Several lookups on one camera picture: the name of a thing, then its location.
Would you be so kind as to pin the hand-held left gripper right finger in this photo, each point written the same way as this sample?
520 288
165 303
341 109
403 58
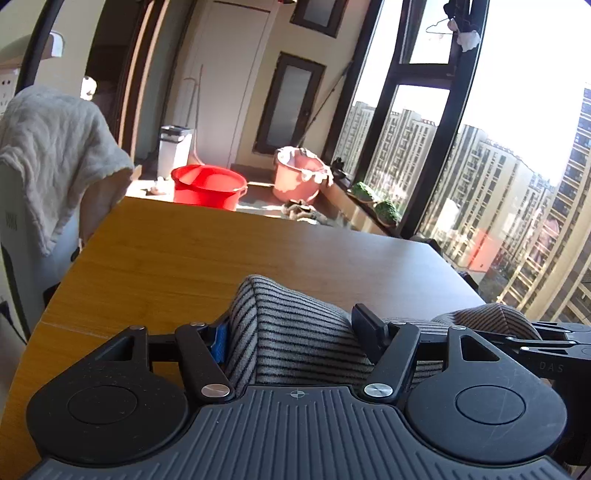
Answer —
369 325

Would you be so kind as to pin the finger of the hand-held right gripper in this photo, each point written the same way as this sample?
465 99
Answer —
565 328
531 344

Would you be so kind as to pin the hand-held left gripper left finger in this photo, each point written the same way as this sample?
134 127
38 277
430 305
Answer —
219 345

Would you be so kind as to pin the grey ribbed sweater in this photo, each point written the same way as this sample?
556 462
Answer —
295 341

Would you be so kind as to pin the rag pile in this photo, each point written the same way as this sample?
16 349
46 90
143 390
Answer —
300 211

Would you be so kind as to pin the red plastic basin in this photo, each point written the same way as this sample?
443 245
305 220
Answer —
207 191

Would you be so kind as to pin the pink plastic bucket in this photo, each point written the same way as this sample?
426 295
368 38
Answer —
293 177

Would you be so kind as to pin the white trash bin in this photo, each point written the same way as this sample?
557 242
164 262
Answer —
173 154

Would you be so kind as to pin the white standing appliance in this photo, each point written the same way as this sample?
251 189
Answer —
27 277

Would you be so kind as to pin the long mop pole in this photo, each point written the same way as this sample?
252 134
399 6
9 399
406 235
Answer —
323 99

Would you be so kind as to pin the dark framed glass door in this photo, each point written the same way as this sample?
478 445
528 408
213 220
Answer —
288 104

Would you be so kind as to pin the white towel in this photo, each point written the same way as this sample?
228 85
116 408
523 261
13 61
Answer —
51 152

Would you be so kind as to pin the hanging white cloth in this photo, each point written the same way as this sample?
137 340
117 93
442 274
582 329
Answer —
467 39

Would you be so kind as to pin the black window frame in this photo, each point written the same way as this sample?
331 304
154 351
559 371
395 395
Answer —
455 120

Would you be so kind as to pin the wall socket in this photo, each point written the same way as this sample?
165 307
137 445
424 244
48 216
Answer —
5 92

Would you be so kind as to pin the white wall bracket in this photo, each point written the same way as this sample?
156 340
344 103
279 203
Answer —
32 48

